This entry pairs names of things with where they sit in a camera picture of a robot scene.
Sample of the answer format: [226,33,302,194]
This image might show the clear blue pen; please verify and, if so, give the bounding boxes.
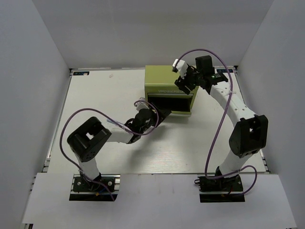
[107,119,125,128]

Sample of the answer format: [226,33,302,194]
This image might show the green metal drawer cabinet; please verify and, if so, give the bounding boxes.
[144,65,198,109]

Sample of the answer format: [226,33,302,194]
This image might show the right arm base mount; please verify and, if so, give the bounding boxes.
[194,175,245,203]

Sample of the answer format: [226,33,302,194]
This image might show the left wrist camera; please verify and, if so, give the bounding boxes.
[134,97,149,111]

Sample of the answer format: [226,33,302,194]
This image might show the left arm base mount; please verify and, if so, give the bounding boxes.
[69,175,121,202]

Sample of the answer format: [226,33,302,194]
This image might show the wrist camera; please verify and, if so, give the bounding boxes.
[134,97,149,111]
[172,59,189,79]

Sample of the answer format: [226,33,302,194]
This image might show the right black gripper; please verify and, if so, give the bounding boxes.
[175,64,203,95]

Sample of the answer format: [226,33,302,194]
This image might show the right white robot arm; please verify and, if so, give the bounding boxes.
[173,55,268,190]

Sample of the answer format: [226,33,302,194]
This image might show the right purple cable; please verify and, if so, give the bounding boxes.
[178,49,258,196]

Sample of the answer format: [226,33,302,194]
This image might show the right blue label sticker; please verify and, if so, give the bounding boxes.
[216,69,234,73]

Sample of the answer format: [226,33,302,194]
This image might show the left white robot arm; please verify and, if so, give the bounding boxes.
[67,104,172,190]

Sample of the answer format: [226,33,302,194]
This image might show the left blue label sticker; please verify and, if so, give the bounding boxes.
[73,71,90,76]

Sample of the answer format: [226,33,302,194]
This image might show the blue label sticker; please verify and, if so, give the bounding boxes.
[73,71,90,76]
[216,69,234,73]

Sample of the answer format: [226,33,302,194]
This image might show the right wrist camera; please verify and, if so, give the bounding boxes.
[172,59,189,79]

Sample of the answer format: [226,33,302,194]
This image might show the purple cable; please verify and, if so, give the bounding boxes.
[178,49,258,196]
[59,100,160,201]

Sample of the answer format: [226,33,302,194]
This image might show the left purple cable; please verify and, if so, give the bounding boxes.
[59,100,160,201]

